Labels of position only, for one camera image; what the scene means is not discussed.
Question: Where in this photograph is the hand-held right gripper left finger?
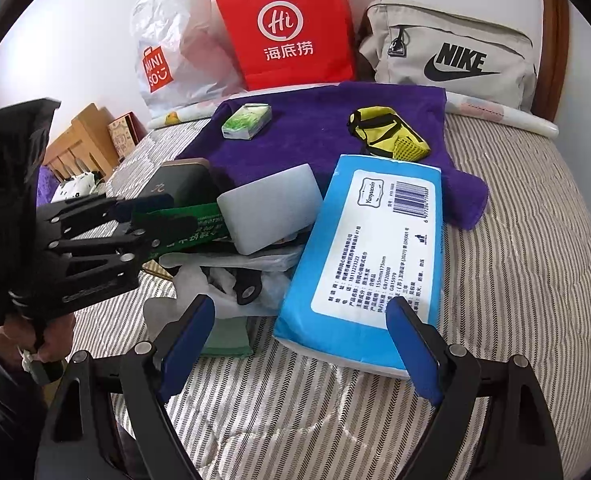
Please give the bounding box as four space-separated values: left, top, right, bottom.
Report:
34 294 216 480

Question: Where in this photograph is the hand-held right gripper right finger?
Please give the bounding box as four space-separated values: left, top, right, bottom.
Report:
384 296 566 480

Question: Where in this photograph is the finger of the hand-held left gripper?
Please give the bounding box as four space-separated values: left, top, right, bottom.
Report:
38 196 147 234
48 231 154 267

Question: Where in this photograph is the dark green box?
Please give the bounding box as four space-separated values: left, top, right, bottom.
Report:
130 157 214 211

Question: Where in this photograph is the green and white packet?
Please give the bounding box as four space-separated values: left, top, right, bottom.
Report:
130 202 229 261

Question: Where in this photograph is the blue and white box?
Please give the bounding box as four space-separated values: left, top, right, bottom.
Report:
274 154 445 378

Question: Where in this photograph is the person's left forearm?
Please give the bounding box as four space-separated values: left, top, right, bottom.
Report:
0 340 51 480

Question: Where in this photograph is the person's left hand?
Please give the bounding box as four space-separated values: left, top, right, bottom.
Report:
0 309 77 376

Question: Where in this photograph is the white black-spotted cloth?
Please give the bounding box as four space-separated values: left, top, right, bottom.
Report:
53 170 106 203

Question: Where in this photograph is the green folded cloth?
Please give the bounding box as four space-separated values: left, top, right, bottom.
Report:
200 315 256 358

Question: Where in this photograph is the white crumpled cloth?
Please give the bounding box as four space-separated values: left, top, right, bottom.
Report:
143 245 306 321

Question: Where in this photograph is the wooden nightstand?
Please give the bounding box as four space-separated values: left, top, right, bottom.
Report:
43 137 114 183

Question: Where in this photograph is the patterned brown box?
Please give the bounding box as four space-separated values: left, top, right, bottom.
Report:
108 115 149 158

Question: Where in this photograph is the wooden rack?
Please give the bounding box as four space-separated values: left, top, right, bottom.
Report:
70 103 121 161

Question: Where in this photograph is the white translucent block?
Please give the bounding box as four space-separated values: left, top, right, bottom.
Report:
216 162 325 256

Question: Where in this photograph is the green tissue packet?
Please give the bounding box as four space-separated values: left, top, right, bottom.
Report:
222 103 272 141

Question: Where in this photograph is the white plastic shopping bag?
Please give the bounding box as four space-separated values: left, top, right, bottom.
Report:
130 0 249 118

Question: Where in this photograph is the purple towel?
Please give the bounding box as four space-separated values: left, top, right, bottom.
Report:
176 81 490 231

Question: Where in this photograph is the white rolled poster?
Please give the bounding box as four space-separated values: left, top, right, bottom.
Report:
148 91 560 137

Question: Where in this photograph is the red paper bag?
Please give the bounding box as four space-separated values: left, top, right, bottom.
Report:
212 0 357 92

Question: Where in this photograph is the beige sling bag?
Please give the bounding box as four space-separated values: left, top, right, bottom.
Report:
358 0 539 113

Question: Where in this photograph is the wooden headboard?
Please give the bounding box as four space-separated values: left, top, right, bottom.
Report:
538 0 571 123

